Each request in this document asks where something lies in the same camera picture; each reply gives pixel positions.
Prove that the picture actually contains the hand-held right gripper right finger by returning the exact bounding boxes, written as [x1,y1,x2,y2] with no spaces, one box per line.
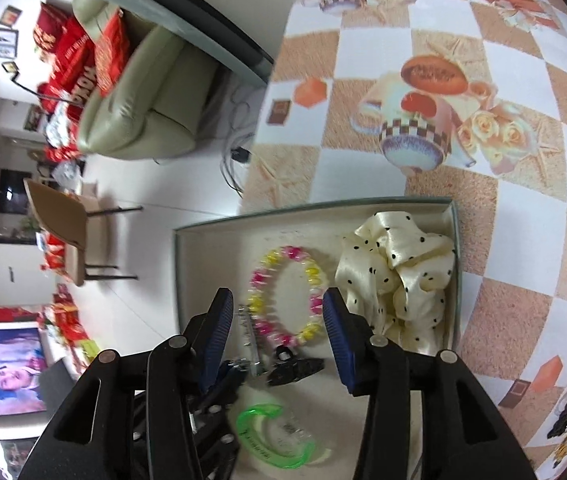
[321,287,539,480]

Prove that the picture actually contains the beige leather sofa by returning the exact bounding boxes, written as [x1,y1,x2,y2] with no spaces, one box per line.
[70,0,214,161]

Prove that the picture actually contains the green plastic bangle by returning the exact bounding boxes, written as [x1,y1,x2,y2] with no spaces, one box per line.
[236,404,319,470]

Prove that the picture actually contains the cream polka-dot scrunchie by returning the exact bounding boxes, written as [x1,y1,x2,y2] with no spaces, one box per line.
[334,211,457,356]

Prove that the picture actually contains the grey shallow box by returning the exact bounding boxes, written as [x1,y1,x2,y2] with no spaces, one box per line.
[172,197,463,480]

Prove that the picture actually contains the pile of red gift boxes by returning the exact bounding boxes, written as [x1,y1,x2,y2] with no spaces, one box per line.
[38,285,104,376]

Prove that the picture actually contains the flat screen television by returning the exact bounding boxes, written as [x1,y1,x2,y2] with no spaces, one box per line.
[0,325,49,418]

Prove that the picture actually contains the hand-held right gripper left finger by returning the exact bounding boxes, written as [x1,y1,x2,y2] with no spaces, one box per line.
[16,287,236,480]

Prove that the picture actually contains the silver hair clip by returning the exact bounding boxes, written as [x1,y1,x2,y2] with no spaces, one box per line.
[236,305,266,378]

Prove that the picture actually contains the black claw clip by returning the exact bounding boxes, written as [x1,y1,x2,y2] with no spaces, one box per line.
[266,345,325,387]

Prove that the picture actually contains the pink yellow bead bracelet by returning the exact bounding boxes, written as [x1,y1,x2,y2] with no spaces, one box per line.
[246,245,327,348]

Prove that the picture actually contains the floor cables with adapter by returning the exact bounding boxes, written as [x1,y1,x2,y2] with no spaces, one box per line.
[218,85,264,196]

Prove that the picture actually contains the wooden chair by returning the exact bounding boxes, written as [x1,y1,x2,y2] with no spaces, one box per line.
[23,178,143,287]

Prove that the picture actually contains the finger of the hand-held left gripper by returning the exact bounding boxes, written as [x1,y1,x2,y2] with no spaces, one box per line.
[186,357,246,466]

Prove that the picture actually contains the black screen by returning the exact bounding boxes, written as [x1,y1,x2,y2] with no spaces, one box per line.
[0,169,31,216]

